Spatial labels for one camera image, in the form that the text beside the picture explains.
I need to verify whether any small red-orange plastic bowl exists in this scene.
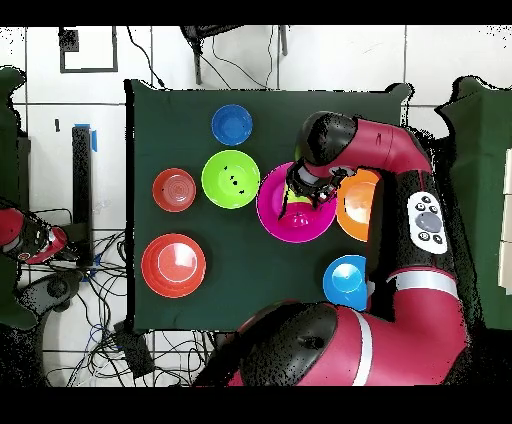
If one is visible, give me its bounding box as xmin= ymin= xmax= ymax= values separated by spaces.
xmin=151 ymin=167 xmax=198 ymax=214

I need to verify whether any lime green plastic bowl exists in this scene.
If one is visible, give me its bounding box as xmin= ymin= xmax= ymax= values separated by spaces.
xmin=200 ymin=149 xmax=262 ymax=210

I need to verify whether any black power brick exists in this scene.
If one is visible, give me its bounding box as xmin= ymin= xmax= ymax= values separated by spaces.
xmin=112 ymin=321 xmax=156 ymax=379

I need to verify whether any black camera tripod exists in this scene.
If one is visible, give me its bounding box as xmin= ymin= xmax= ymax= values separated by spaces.
xmin=179 ymin=25 xmax=289 ymax=86

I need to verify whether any large orange plastic bowl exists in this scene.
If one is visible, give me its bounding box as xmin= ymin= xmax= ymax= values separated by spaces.
xmin=335 ymin=167 xmax=381 ymax=243

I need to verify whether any light blue plastic bowl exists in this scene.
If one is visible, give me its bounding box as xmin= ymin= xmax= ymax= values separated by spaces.
xmin=322 ymin=254 xmax=369 ymax=313

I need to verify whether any long black bar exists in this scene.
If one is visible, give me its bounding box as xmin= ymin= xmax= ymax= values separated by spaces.
xmin=71 ymin=125 xmax=94 ymax=267

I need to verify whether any lime green plastic cup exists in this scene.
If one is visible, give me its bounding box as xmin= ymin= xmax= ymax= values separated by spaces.
xmin=282 ymin=187 xmax=313 ymax=206

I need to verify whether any tangle of floor cables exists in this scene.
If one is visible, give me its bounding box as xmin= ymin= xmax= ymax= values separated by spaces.
xmin=41 ymin=207 xmax=219 ymax=387

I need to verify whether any black square floor frame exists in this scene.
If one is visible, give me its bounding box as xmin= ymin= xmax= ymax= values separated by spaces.
xmin=58 ymin=26 xmax=120 ymax=74

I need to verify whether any black round floor stand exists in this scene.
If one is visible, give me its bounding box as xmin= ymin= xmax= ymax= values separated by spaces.
xmin=15 ymin=270 xmax=86 ymax=321

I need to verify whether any dark green tablecloth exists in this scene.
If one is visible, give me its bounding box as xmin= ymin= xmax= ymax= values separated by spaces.
xmin=0 ymin=65 xmax=39 ymax=331
xmin=435 ymin=76 xmax=512 ymax=331
xmin=124 ymin=78 xmax=413 ymax=335

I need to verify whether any wide red-orange plastic bowl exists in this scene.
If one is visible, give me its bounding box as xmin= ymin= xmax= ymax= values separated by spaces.
xmin=140 ymin=232 xmax=208 ymax=300

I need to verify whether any large pink plastic bowl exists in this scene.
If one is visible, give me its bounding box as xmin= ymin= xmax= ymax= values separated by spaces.
xmin=255 ymin=160 xmax=338 ymax=244

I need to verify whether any white box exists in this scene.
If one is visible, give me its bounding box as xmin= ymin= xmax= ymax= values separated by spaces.
xmin=497 ymin=147 xmax=512 ymax=295

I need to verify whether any black floor cable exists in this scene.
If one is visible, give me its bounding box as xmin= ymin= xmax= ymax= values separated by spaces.
xmin=126 ymin=26 xmax=167 ymax=89

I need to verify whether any small dark blue bowl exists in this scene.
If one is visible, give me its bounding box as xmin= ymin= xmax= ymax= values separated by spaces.
xmin=210 ymin=103 xmax=254 ymax=147

